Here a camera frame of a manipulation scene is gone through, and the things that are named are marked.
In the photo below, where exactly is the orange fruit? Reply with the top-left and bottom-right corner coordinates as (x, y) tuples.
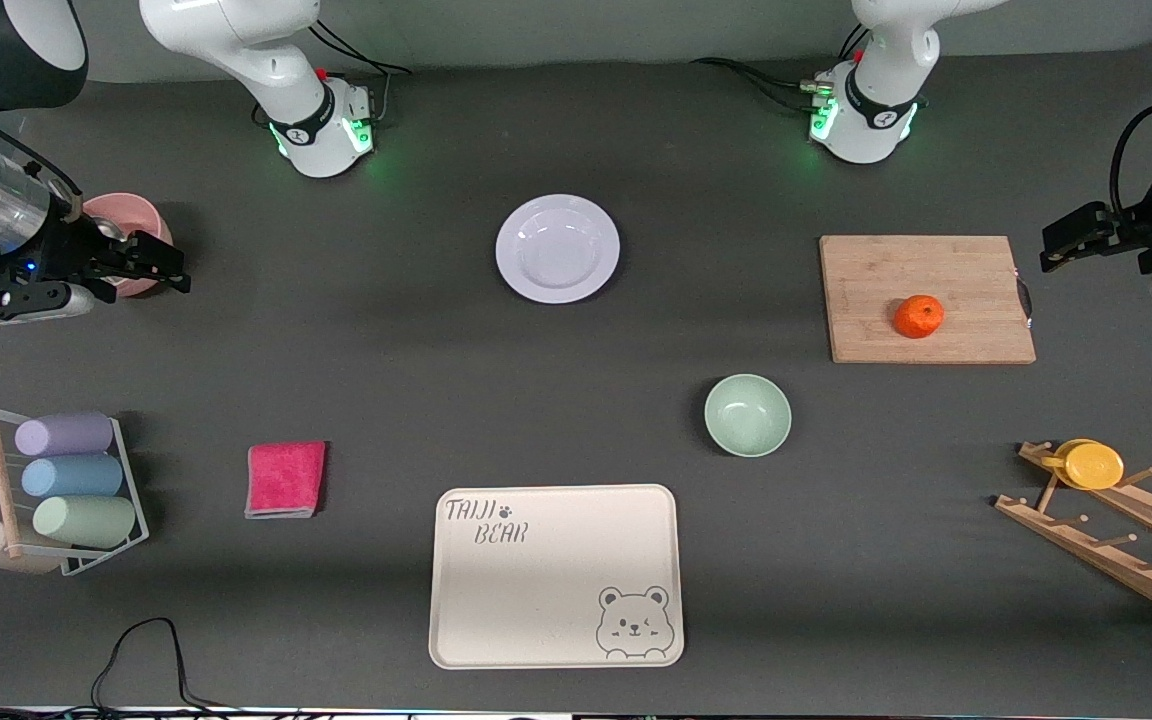
(894, 295), (945, 340)

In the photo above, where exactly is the white round plate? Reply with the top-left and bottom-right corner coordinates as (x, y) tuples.
(495, 194), (622, 305)

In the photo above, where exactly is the yellow small plate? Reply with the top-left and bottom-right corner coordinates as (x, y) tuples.
(1040, 438), (1102, 474)
(1064, 443), (1125, 491)

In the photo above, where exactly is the pink bowl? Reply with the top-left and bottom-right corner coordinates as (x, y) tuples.
(81, 193), (176, 299)

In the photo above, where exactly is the wooden cutting board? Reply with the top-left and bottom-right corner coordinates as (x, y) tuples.
(819, 235), (1037, 365)

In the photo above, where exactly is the purple cup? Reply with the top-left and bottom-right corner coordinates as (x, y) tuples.
(15, 412), (115, 458)

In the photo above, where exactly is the blue cup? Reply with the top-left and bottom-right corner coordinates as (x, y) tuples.
(21, 455), (124, 499)

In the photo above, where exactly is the pink folded cloth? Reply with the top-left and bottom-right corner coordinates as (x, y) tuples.
(244, 441), (328, 520)

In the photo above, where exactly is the green cup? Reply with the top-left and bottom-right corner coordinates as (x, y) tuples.
(33, 495), (137, 549)

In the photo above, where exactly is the wooden peg dish rack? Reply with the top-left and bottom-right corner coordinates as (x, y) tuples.
(994, 440), (1152, 631)

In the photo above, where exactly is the pale green bowl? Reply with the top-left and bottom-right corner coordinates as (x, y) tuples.
(704, 374), (793, 459)

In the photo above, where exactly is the cream bear print tray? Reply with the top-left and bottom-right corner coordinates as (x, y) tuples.
(428, 484), (685, 670)

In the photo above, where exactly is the white wire cup rack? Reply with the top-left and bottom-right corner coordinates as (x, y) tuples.
(0, 402), (151, 578)

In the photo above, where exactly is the black looped table cable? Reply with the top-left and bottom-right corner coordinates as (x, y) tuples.
(89, 616), (237, 713)

